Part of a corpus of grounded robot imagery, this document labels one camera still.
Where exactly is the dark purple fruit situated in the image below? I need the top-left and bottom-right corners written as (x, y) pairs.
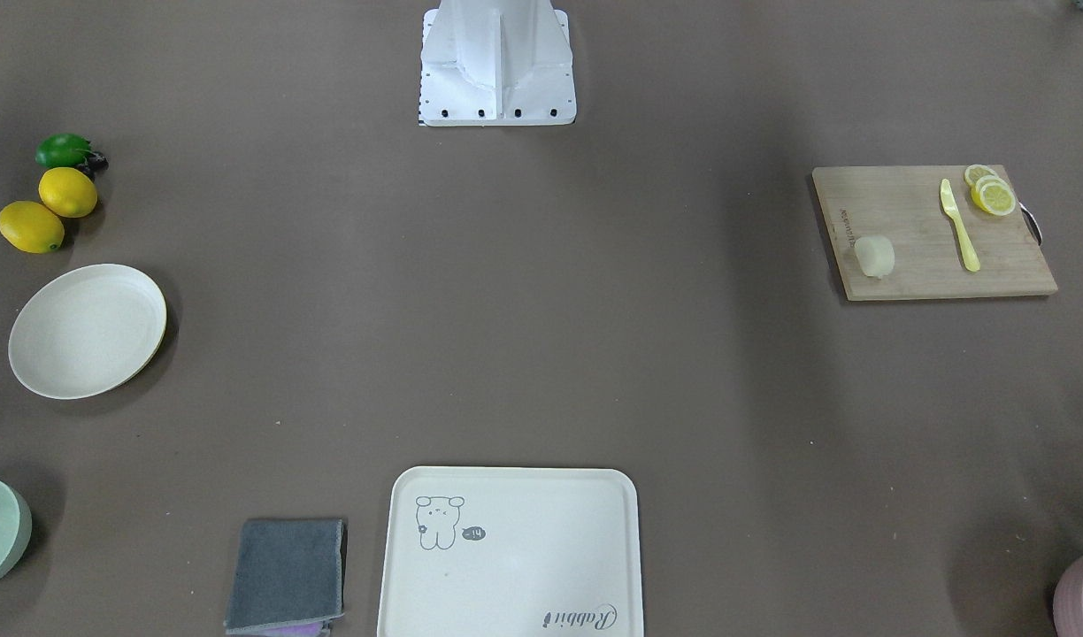
top-left (76, 150), bottom-right (109, 179)

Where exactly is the yellow lemon outer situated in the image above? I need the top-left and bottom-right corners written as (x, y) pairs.
top-left (0, 202), bottom-right (65, 254)

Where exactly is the cream rabbit tray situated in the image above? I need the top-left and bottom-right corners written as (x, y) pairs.
top-left (377, 466), bottom-right (644, 636)

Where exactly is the green lime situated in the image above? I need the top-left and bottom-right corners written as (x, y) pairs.
top-left (35, 134), bottom-right (93, 169)

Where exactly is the lemon slice back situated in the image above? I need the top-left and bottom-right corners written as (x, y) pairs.
top-left (963, 163), bottom-right (1000, 187)

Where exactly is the grey folded cloth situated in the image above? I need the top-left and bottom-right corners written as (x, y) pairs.
top-left (225, 518), bottom-right (344, 636)

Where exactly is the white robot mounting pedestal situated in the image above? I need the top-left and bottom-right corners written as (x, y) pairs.
top-left (418, 1), bottom-right (578, 127)

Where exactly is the cream round plate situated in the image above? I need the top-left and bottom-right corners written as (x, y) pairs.
top-left (8, 265), bottom-right (168, 400)

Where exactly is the yellow plastic knife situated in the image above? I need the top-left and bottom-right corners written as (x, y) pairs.
top-left (938, 178), bottom-right (981, 272)

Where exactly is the yellow lemon near lime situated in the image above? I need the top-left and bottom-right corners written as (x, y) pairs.
top-left (37, 168), bottom-right (99, 219)

